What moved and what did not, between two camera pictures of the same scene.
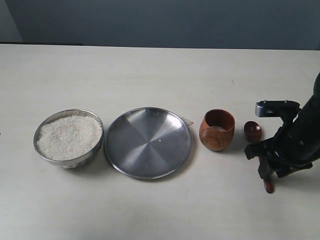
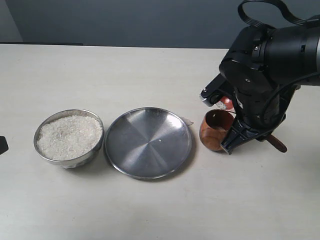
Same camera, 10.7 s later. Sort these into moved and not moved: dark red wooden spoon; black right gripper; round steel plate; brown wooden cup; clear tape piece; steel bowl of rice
Moved: dark red wooden spoon; black right gripper
Not moved: round steel plate; clear tape piece; steel bowl of rice; brown wooden cup
